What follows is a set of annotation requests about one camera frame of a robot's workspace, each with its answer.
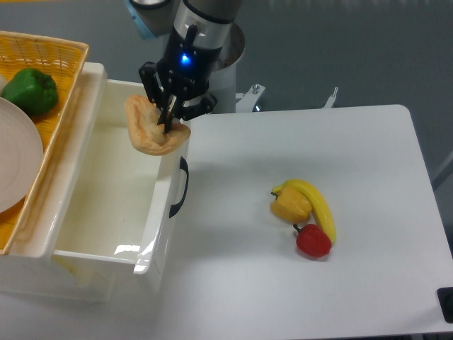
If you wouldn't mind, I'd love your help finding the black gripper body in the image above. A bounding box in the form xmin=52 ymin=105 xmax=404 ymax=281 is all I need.
xmin=139 ymin=26 xmax=217 ymax=121

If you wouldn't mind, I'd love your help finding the beige plate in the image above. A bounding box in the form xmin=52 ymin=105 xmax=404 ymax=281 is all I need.
xmin=1 ymin=98 xmax=43 ymax=212

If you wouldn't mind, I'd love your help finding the red bell pepper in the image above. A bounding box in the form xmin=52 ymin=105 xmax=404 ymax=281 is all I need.
xmin=292 ymin=224 xmax=332 ymax=259

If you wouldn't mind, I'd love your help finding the yellow bell pepper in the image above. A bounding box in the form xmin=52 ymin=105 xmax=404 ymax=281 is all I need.
xmin=270 ymin=186 xmax=312 ymax=224

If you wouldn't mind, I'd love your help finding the black object at table edge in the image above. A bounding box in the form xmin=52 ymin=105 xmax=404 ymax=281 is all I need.
xmin=437 ymin=287 xmax=453 ymax=324

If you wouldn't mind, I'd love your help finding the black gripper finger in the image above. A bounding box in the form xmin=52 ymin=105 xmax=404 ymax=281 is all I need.
xmin=157 ymin=94 xmax=177 ymax=126
xmin=164 ymin=102 xmax=180 ymax=134

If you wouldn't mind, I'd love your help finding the white upper drawer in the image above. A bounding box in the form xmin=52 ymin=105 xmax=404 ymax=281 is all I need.
xmin=54 ymin=80 xmax=188 ymax=276

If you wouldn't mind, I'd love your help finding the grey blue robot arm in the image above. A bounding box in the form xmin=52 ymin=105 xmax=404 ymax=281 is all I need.
xmin=127 ymin=1 xmax=241 ymax=132

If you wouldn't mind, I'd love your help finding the white drawer cabinet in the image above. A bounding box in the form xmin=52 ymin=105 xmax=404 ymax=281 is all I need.
xmin=0 ymin=62 xmax=192 ymax=302

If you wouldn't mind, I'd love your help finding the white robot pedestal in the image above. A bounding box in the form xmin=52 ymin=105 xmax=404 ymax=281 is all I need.
xmin=209 ymin=23 xmax=246 ymax=114

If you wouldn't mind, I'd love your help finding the black drawer handle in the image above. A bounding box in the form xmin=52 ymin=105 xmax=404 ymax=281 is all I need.
xmin=169 ymin=157 xmax=190 ymax=218

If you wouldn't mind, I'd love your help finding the triangle bread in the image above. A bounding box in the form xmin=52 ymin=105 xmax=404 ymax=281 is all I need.
xmin=125 ymin=95 xmax=191 ymax=156

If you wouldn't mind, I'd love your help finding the green bell pepper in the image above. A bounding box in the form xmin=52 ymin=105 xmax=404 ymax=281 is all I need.
xmin=1 ymin=68 xmax=59 ymax=117

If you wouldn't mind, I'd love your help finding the yellow woven basket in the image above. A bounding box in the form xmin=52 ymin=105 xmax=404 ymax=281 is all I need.
xmin=1 ymin=30 xmax=89 ymax=255

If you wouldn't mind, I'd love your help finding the yellow banana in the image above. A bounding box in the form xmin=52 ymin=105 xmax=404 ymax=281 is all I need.
xmin=271 ymin=178 xmax=336 ymax=243

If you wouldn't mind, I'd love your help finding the white table bracket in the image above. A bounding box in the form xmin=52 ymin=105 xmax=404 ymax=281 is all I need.
xmin=235 ymin=84 xmax=266 ymax=113

